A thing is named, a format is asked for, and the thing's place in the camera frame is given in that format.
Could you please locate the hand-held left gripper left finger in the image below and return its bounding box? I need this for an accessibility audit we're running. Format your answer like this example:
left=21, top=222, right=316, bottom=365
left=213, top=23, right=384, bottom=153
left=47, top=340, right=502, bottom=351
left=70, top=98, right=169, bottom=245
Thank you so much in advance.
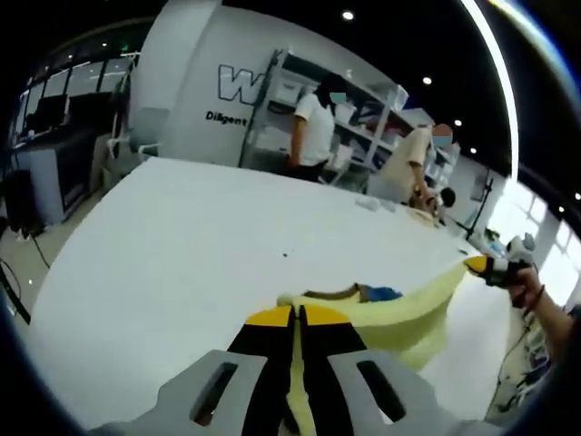
left=155, top=304, right=297, bottom=436

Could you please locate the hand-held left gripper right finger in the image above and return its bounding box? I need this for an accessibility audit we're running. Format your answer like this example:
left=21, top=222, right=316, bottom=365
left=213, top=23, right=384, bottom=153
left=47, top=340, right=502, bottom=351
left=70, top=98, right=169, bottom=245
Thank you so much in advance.
left=299, top=304, right=451, bottom=436

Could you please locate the yellow blue grey garment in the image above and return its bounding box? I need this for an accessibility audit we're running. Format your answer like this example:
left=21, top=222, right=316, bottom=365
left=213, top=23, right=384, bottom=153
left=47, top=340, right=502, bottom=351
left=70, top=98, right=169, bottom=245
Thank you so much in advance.
left=276, top=256, right=478, bottom=436

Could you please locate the person's right hand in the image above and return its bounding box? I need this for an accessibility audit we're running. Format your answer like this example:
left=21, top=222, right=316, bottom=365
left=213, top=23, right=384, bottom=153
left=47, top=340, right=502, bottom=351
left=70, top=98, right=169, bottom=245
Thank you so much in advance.
left=509, top=265, right=546, bottom=311

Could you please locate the black tripod stand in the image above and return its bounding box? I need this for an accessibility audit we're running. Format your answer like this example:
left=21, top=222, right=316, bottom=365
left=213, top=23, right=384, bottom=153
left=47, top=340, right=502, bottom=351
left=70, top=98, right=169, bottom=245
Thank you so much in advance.
left=459, top=176, right=497, bottom=238

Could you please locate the white ceiling light strip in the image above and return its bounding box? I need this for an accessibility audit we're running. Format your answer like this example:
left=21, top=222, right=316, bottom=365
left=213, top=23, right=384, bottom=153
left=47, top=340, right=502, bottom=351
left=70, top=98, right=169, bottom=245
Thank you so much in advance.
left=461, top=0, right=522, bottom=179

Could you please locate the white storage shelving unit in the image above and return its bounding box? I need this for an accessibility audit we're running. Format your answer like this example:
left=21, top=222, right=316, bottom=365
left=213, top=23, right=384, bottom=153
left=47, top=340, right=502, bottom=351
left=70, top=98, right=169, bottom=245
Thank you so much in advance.
left=240, top=47, right=460, bottom=197

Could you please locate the grey counter cabinet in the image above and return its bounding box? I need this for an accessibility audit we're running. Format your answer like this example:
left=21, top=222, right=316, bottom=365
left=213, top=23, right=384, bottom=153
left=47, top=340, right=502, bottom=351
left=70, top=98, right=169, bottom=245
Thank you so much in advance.
left=13, top=126, right=115, bottom=224

